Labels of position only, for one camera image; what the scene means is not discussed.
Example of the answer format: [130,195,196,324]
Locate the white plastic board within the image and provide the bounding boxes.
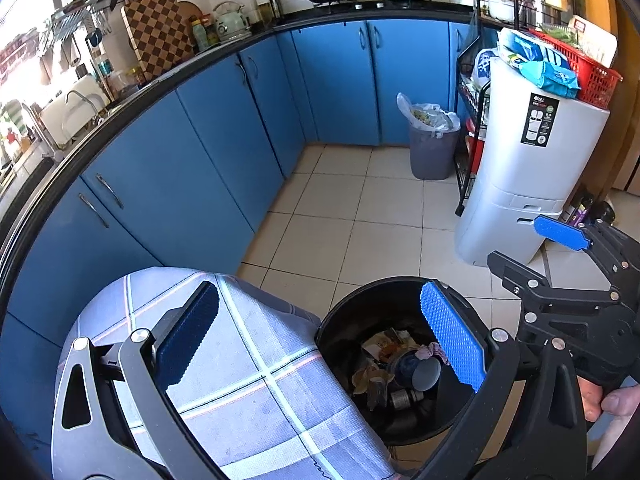
[39,75,112,148]

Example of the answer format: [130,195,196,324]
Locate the checkered cutting board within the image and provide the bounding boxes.
[121,0,196,83]

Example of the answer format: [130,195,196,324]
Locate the green striped cloth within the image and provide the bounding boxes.
[0,100,28,133]

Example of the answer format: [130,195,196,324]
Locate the black kitchen countertop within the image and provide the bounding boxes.
[0,2,476,311]

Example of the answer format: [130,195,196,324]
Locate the white blue plastic bag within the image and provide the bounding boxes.
[471,47,501,91]

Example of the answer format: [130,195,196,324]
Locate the grey waste bin with bag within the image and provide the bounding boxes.
[396,91,462,182]

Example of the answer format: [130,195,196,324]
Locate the steel wall dish rack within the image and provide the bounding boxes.
[37,0,148,56]

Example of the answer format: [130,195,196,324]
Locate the round wooden board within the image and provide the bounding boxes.
[176,0,203,26]

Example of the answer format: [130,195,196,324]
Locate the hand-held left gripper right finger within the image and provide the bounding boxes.
[419,280,588,480]

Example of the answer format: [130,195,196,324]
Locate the person's right hand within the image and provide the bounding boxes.
[577,374,639,423]

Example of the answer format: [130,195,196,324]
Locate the blue wipes packet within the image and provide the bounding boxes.
[517,59,582,101]

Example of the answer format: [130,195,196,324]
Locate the white blue tissue pack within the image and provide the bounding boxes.
[496,27,571,68]

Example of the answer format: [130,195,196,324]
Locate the green electric kettle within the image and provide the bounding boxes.
[212,1,252,43]

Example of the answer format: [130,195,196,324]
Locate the blue kitchen base cabinets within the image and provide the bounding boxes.
[0,19,473,411]

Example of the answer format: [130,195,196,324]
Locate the white lidded dish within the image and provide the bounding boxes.
[487,0,523,23]

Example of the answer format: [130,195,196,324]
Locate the black gas hob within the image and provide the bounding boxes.
[310,0,436,11]

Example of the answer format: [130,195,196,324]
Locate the small steel faucet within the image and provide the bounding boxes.
[65,89,101,126]

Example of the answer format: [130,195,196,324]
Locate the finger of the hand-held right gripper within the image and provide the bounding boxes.
[486,251,624,329]
[533,213,640,292]

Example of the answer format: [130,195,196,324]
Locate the purple spray can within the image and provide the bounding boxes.
[562,195,596,226]

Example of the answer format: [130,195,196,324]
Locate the red plastic basket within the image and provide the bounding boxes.
[527,27,624,109]

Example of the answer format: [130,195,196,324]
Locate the black round waste bin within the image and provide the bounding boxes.
[314,275,493,448]

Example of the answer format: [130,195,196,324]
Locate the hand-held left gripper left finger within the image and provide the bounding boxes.
[51,280,236,480]

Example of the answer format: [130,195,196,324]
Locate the white plastic storage tower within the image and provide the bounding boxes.
[454,55,612,267]

